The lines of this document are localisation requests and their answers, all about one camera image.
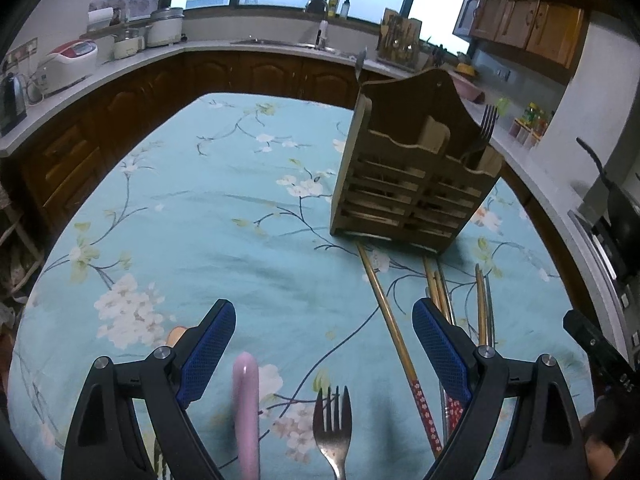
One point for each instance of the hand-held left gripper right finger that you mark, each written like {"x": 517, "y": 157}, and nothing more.
{"x": 440, "y": 355}

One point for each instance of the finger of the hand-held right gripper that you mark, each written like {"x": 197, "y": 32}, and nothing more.
{"x": 580, "y": 327}

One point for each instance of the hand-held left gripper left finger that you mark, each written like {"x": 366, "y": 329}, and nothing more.
{"x": 210, "y": 350}

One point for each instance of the silver chopstick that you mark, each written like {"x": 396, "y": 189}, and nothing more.
{"x": 490, "y": 310}

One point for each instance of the wooden utensil holder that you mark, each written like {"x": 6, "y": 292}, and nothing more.
{"x": 400, "y": 185}

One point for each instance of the person's right hand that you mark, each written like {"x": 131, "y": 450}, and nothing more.
{"x": 607, "y": 452}

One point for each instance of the red floral wooden chopstick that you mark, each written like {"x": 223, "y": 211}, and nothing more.
{"x": 395, "y": 340}
{"x": 454, "y": 412}

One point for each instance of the stove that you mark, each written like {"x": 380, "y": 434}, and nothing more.
{"x": 600, "y": 270}

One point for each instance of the floral teal tablecloth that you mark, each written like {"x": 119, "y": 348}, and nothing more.
{"x": 225, "y": 235}

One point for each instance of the black pan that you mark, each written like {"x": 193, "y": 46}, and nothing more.
{"x": 620, "y": 210}

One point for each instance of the metal fork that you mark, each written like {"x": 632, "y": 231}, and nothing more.
{"x": 487, "y": 125}
{"x": 332, "y": 435}

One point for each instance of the flat wooden utensil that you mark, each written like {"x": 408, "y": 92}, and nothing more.
{"x": 490, "y": 162}

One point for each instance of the spice jar set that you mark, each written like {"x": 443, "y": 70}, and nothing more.
{"x": 531, "y": 122}

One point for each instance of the green plastic item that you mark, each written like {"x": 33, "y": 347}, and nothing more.
{"x": 502, "y": 104}

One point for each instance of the wooden lower cabinets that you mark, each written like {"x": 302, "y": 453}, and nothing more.
{"x": 125, "y": 105}

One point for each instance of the wooden cabinets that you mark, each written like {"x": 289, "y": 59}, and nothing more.
{"x": 525, "y": 15}
{"x": 125, "y": 105}

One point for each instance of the pink basin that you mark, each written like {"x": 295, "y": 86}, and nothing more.
{"x": 467, "y": 90}

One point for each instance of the yellow bowl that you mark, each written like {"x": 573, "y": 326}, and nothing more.
{"x": 465, "y": 68}

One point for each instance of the white kitchen countertop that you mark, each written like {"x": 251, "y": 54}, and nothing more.
{"x": 125, "y": 67}

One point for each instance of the knife block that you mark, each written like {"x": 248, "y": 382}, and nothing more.
{"x": 439, "y": 57}

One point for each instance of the metal spoon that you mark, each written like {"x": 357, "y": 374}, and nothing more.
{"x": 360, "y": 62}

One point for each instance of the steel sink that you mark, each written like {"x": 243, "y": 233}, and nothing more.
{"x": 280, "y": 42}

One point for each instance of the small white cooker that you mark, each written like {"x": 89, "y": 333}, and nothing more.
{"x": 129, "y": 45}

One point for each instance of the electric kettle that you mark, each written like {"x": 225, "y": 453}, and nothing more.
{"x": 12, "y": 102}

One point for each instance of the wooden upper cabinets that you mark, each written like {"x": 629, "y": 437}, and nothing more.
{"x": 525, "y": 15}

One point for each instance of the red and white rice cooker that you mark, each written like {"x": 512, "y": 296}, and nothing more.
{"x": 70, "y": 65}

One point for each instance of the wooden kitchen tool rack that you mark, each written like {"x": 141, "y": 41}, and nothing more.
{"x": 399, "y": 40}

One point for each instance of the large white cooker pot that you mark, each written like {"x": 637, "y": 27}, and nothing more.
{"x": 165, "y": 27}

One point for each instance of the kitchen faucet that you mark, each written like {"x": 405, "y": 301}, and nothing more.
{"x": 320, "y": 20}

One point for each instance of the white pump bottle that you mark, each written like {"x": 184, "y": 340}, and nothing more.
{"x": 346, "y": 9}

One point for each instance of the yellow bottle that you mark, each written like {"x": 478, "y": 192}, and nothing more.
{"x": 334, "y": 2}

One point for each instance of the wall socket near cabinets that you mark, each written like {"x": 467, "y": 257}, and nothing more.
{"x": 502, "y": 75}

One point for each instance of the wall socket near kettle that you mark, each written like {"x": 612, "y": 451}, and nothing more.
{"x": 20, "y": 52}

